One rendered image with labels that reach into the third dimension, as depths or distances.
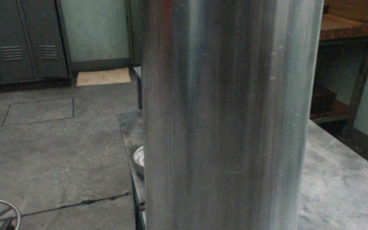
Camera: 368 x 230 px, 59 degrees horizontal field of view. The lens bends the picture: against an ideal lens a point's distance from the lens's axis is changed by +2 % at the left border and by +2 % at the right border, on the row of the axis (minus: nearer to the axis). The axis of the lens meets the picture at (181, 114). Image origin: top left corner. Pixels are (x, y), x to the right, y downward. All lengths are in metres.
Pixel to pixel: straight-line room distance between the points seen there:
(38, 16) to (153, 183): 3.20
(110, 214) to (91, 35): 2.46
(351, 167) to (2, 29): 3.07
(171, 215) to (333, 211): 0.65
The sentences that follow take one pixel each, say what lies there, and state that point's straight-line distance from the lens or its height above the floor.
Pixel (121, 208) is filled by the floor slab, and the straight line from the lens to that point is 1.91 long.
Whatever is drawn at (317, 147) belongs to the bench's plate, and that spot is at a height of 0.80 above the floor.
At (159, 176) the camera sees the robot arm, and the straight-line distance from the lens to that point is 0.15.
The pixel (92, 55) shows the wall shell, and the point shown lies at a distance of 3.95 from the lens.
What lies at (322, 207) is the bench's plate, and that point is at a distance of 0.79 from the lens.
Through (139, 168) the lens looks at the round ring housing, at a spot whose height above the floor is 0.83.
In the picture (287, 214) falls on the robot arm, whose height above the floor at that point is 1.19.
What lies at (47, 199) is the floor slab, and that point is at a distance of 2.08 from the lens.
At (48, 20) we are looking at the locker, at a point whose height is 0.69.
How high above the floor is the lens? 1.30
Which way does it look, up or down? 28 degrees down
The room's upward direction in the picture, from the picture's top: straight up
